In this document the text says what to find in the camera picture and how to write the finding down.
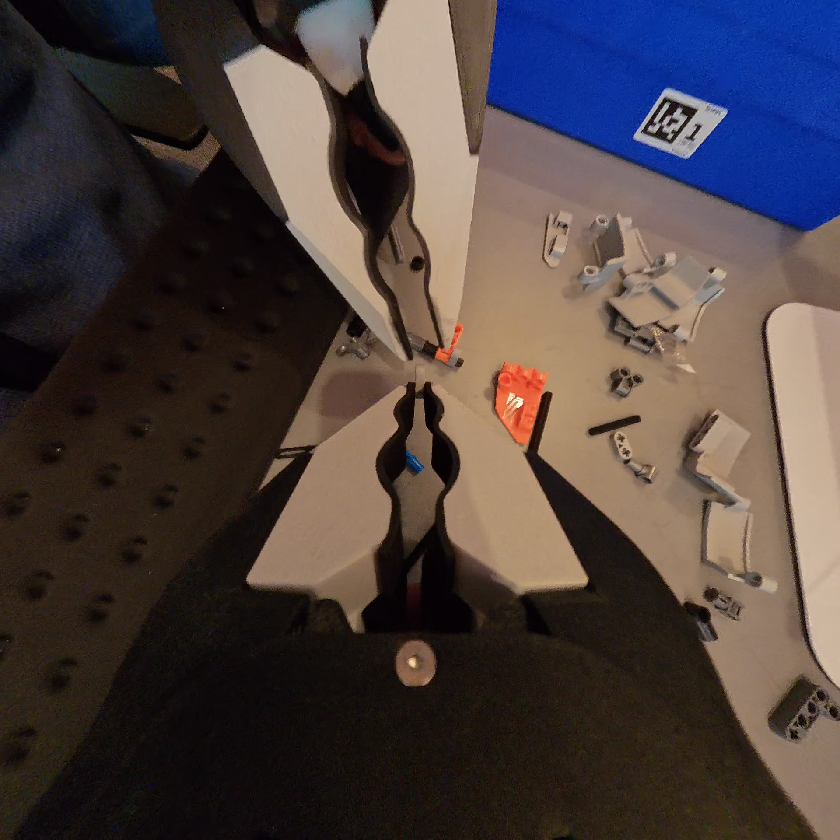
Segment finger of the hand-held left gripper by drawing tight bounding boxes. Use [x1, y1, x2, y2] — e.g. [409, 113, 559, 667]
[363, 0, 480, 351]
[223, 45, 414, 362]

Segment clear bag of small parts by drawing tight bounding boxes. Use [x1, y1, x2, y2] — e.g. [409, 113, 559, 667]
[650, 325, 698, 375]

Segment grey block panel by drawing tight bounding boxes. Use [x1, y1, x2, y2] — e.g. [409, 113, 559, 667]
[682, 409, 752, 511]

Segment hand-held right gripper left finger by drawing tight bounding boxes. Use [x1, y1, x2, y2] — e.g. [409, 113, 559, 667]
[246, 384, 416, 632]

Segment light grey hinged panel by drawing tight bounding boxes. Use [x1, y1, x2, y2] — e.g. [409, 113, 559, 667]
[607, 255, 728, 345]
[623, 249, 680, 290]

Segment person's blue clothing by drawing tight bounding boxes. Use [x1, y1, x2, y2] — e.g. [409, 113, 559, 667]
[0, 0, 172, 421]

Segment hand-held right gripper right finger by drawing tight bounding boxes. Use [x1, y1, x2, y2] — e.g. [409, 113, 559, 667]
[423, 382, 589, 632]

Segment person's left hand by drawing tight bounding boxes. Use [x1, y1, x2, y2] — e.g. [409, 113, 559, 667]
[346, 97, 405, 175]

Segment dark grey beam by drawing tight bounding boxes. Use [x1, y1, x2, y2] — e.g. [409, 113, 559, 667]
[766, 676, 840, 744]

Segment black studded mat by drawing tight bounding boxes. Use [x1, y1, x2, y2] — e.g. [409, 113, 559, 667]
[0, 147, 349, 840]

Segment dark grey frame piece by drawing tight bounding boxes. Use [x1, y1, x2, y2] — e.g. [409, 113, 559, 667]
[612, 314, 657, 355]

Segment orange wedge plate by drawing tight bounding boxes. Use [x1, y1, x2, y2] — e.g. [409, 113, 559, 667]
[493, 361, 550, 448]

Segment grey curved panel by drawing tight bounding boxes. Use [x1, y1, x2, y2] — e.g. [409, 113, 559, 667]
[700, 500, 780, 595]

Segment grey panel with black curve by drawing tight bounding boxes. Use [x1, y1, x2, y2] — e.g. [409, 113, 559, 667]
[577, 212, 651, 294]

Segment light grey flat panel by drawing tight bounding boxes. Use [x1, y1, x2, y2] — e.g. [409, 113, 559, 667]
[542, 210, 573, 268]

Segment black connector with grey pin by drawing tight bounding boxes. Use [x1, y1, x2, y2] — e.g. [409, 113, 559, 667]
[684, 585, 744, 643]

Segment blue storage bin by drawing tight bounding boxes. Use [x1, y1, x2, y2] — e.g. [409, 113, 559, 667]
[486, 0, 840, 232]

